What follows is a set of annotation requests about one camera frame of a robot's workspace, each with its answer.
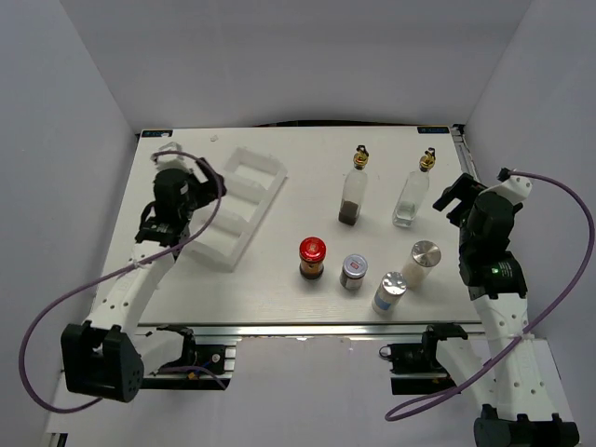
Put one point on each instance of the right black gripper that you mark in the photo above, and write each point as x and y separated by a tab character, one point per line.
464	183

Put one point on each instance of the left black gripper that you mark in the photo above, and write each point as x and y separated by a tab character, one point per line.
208	189

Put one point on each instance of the clear glass oil bottle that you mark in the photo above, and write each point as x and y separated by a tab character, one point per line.
414	190

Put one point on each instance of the steel lid white grain jar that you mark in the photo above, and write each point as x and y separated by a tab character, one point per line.
424	256

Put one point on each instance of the glass bottle dark sauce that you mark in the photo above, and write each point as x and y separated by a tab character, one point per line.
354	188

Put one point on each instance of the blue label sago jar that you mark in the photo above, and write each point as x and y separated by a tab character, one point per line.
390	290

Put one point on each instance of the grey lid spice jar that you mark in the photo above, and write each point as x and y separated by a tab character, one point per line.
354	270

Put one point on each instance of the red lid sauce jar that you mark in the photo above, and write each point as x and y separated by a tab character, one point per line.
312	253

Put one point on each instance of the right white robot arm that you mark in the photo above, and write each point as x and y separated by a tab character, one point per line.
515	406

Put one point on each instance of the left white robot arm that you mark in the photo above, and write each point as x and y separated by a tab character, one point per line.
103	357

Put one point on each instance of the white condiment rack tray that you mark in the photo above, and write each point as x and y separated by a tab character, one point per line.
252	181

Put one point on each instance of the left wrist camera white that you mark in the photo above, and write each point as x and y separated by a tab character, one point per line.
169	156

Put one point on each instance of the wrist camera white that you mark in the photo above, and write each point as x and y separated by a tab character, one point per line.
513	187
169	156

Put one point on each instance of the aluminium table frame rail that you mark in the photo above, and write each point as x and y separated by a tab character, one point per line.
463	152

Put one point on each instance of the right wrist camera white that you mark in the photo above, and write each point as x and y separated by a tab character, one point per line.
513	187

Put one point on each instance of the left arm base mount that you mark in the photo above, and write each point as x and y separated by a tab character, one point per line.
174	358

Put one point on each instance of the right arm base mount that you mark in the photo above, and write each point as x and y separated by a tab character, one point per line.
414	366

